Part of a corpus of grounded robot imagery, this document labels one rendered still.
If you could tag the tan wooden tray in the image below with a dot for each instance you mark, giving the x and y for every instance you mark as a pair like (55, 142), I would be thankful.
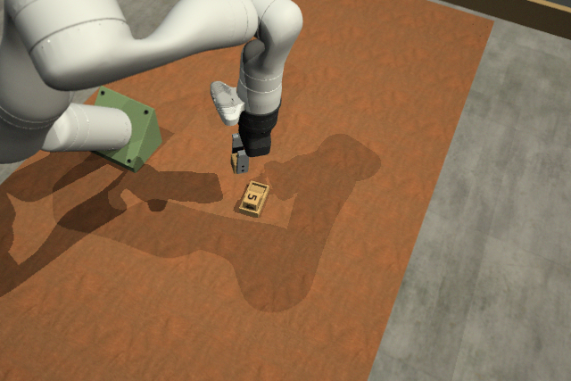
(258, 188)

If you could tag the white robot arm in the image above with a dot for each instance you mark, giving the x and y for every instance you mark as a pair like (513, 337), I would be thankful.
(81, 44)

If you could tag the tan number cube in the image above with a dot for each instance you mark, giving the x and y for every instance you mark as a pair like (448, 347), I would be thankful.
(233, 161)
(252, 200)

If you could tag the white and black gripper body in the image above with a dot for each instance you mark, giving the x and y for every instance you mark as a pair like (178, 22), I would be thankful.
(255, 113)

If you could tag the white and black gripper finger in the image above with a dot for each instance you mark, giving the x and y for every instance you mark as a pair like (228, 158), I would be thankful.
(242, 162)
(237, 144)

